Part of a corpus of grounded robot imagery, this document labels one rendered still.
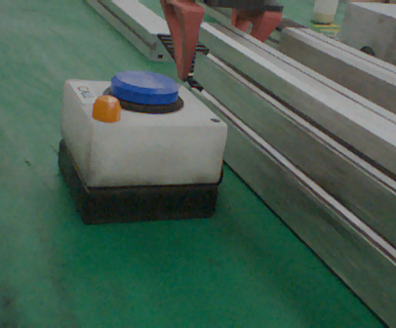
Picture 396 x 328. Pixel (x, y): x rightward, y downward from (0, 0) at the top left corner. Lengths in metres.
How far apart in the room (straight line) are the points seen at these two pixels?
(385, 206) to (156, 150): 0.12
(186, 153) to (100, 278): 0.09
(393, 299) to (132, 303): 0.12
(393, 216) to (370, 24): 0.36
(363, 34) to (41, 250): 0.41
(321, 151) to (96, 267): 0.13
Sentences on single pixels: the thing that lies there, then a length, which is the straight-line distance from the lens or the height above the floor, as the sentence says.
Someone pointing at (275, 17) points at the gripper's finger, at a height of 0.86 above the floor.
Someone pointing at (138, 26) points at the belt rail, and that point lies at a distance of 0.77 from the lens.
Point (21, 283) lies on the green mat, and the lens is 0.32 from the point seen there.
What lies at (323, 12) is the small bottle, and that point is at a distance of 1.15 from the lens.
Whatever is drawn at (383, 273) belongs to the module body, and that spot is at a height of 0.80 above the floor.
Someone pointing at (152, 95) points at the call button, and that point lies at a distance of 0.36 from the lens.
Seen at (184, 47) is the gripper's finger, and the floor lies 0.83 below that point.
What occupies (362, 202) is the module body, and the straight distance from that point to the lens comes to 0.33.
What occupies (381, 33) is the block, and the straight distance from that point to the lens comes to 0.64.
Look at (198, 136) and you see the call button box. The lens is 0.36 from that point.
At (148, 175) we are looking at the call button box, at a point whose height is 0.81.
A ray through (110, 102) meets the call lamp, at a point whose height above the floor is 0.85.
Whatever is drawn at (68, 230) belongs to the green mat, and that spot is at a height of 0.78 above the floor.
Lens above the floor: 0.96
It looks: 22 degrees down
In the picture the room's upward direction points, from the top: 9 degrees clockwise
